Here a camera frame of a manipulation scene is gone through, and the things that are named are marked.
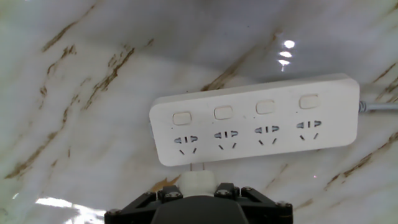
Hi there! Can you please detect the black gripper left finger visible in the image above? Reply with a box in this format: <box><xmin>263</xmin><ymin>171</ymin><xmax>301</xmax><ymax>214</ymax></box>
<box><xmin>104</xmin><ymin>185</ymin><xmax>184</xmax><ymax>224</ymax></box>

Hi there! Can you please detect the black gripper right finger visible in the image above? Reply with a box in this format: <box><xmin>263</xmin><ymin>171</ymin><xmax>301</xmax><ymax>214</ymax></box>
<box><xmin>215</xmin><ymin>183</ymin><xmax>294</xmax><ymax>224</ymax></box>

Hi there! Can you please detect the white plug adapter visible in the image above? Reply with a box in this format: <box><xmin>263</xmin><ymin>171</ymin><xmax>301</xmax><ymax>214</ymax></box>
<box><xmin>177</xmin><ymin>162</ymin><xmax>218</xmax><ymax>197</ymax></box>

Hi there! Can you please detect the white four-socket power strip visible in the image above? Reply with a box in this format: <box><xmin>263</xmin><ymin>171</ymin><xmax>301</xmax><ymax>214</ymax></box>
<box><xmin>148</xmin><ymin>73</ymin><xmax>361</xmax><ymax>167</ymax></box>

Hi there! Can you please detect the glossy marble pattern mat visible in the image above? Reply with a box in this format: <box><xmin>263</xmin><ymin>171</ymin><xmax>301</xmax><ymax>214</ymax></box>
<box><xmin>0</xmin><ymin>0</ymin><xmax>398</xmax><ymax>224</ymax></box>

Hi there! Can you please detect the grey power strip cable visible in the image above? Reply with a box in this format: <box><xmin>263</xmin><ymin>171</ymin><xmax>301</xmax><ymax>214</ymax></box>
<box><xmin>358</xmin><ymin>100</ymin><xmax>398</xmax><ymax>113</ymax></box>

